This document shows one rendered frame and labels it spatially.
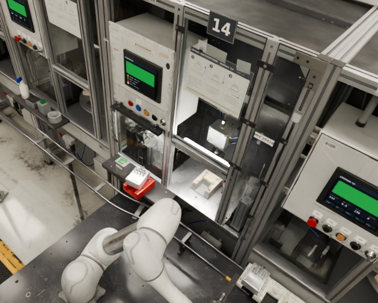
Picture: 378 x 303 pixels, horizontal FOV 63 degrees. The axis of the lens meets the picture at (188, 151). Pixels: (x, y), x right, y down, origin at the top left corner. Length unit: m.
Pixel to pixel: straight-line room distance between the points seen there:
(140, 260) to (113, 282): 0.76
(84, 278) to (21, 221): 1.54
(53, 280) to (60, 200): 1.29
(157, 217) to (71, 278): 0.61
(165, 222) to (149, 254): 0.14
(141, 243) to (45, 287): 0.93
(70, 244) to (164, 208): 0.94
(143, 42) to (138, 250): 0.92
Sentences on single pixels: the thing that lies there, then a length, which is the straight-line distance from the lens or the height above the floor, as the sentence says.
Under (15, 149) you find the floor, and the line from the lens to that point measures 3.77.
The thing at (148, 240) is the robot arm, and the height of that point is 1.41.
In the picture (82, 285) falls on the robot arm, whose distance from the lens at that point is 1.69.
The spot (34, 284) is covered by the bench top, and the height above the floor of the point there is 0.68.
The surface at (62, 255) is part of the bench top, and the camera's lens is 2.06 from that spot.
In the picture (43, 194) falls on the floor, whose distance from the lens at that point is 3.25.
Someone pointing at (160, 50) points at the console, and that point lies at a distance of 1.47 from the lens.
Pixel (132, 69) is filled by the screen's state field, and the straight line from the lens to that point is 1.62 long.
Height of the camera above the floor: 2.45
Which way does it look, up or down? 44 degrees down
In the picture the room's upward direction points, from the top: 9 degrees clockwise
